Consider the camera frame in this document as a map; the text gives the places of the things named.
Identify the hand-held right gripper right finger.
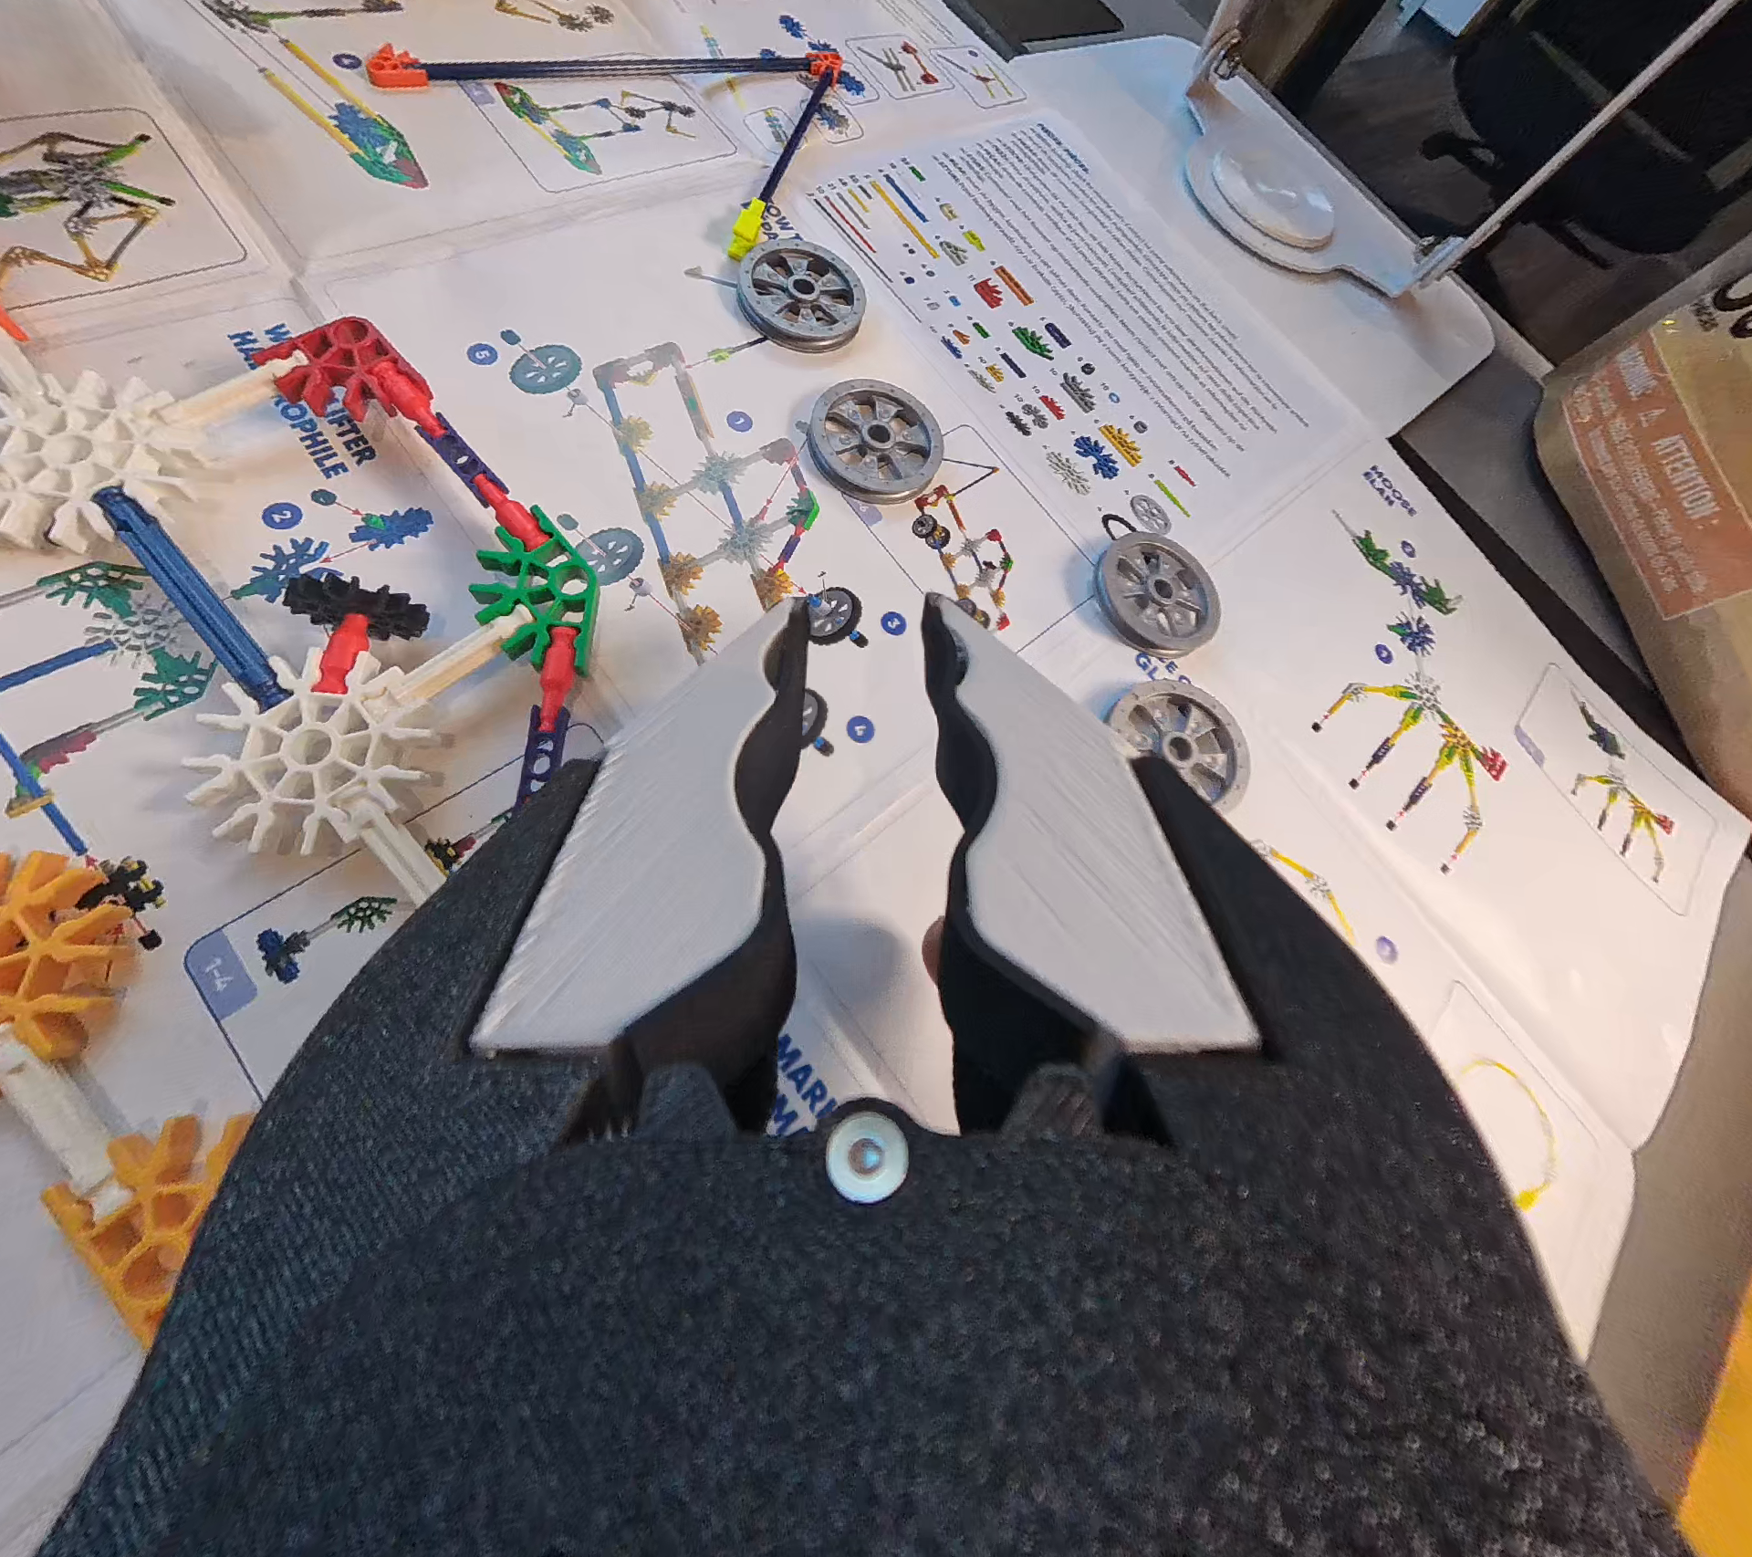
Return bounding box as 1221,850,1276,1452
920,594,1265,1121

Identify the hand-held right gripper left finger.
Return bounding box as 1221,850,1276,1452
471,599,816,1116

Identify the grey spoked wheel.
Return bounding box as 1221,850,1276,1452
734,238,870,355
1093,528,1226,656
805,379,949,503
1106,680,1256,809

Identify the colourful rod connector frame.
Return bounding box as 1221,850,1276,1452
0,313,604,1355

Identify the black snowflake connector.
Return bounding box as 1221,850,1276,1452
283,567,434,651

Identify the purple plastic rod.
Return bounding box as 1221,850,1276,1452
750,79,832,211

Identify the blue plastic rod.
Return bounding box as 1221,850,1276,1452
425,55,812,85

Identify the white building instruction sheet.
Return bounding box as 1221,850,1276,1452
0,0,1752,1450

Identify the cardboard toy set box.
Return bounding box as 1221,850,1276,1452
1533,238,1752,815

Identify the black office chair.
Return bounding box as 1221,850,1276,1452
1445,0,1752,267

